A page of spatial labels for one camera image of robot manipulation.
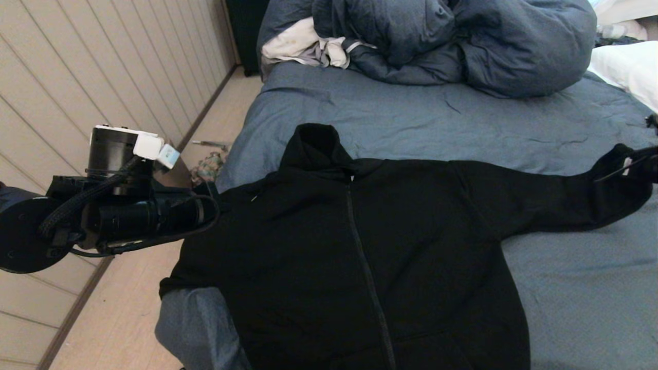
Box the black hoodie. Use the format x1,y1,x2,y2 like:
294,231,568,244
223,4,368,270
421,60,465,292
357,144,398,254
158,123,654,370

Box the brown trash bin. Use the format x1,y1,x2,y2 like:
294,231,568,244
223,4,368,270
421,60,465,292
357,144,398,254
163,154,194,190

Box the white pillow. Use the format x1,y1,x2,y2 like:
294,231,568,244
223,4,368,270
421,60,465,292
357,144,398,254
588,41,658,115

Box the beige crumpled item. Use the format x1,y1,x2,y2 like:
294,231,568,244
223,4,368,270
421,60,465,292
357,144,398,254
595,22,647,43

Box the white blanket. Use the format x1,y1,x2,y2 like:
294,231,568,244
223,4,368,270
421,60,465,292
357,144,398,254
594,0,658,26

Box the dark blue duvet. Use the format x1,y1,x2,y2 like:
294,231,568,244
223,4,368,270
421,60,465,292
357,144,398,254
256,0,597,99

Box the black cabinet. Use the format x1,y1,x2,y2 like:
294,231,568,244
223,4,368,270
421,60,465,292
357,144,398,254
225,0,270,78

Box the crumpled white garment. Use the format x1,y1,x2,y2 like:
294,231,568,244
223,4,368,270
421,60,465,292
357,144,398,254
261,17,376,70

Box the blue-sheeted bed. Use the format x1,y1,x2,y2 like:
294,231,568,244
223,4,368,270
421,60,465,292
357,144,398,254
154,61,658,370

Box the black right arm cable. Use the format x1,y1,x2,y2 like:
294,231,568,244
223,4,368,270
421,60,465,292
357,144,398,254
594,153,658,183

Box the colourful braided rope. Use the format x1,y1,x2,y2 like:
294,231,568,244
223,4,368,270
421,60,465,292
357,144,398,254
190,152,227,188

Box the smooth black left arm cable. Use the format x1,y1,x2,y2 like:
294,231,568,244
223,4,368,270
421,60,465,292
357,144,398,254
69,198,222,257

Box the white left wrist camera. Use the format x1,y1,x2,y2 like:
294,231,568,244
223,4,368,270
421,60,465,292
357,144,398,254
134,133,181,170

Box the black braided cable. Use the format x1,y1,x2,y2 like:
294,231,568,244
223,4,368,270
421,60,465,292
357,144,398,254
39,157,142,239

